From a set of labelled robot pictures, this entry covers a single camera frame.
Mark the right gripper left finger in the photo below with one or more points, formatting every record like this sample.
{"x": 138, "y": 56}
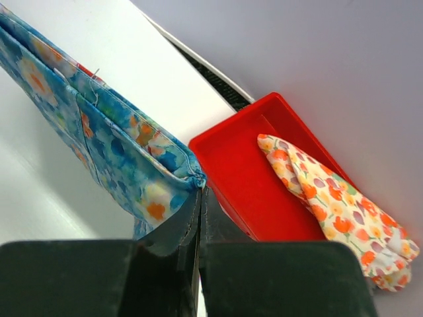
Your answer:
{"x": 156, "y": 275}

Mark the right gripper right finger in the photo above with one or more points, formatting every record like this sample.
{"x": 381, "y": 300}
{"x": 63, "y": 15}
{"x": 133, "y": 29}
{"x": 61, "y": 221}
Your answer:
{"x": 242, "y": 277}

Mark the blue floral skirt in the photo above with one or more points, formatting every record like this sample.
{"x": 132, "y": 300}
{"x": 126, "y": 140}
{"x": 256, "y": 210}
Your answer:
{"x": 145, "y": 169}

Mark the red plastic tray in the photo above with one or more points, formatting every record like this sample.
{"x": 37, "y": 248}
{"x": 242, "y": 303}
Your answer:
{"x": 242, "y": 179}

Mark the orange floral skirt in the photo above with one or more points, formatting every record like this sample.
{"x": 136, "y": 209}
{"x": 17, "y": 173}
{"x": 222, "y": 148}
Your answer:
{"x": 382, "y": 246}

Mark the white cable strip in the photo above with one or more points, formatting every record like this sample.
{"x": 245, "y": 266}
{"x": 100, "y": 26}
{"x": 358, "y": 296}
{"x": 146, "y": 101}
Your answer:
{"x": 226, "y": 87}

